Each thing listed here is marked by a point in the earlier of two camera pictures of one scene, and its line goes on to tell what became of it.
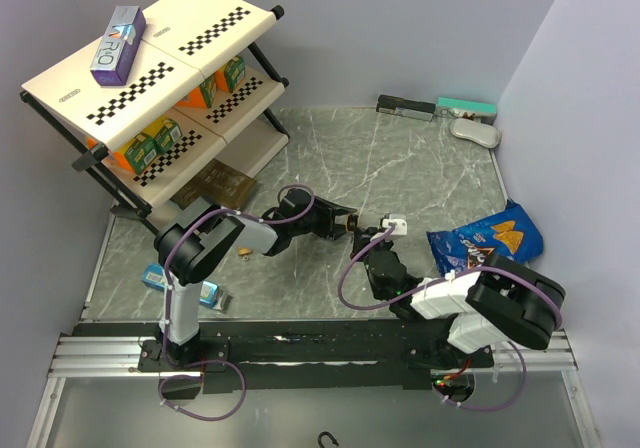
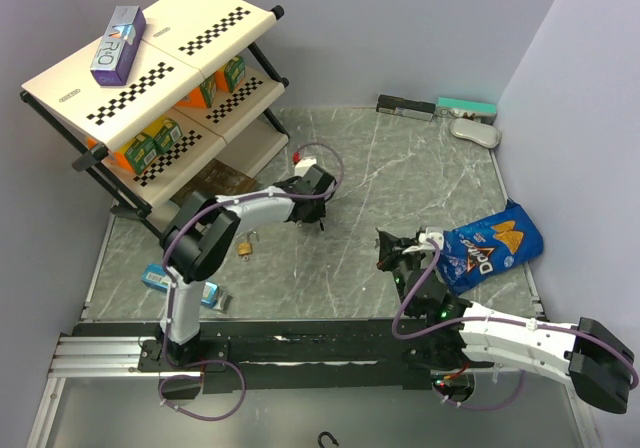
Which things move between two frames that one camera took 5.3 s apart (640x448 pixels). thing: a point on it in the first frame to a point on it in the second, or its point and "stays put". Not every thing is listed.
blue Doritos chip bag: (515, 233) stays put
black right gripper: (363, 241) to (388, 256)
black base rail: (356, 354) stays put
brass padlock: (244, 251) stays put
